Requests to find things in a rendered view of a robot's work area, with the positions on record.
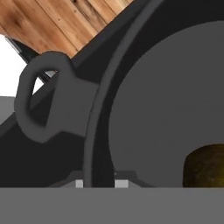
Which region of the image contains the dark grey pot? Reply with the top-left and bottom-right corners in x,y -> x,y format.
13,0 -> 224,188

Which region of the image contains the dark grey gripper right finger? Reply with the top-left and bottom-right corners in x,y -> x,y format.
113,169 -> 155,188

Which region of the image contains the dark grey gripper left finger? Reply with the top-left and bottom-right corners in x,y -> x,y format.
47,170 -> 86,188

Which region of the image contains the green avocado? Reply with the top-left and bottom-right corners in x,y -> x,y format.
182,143 -> 224,188

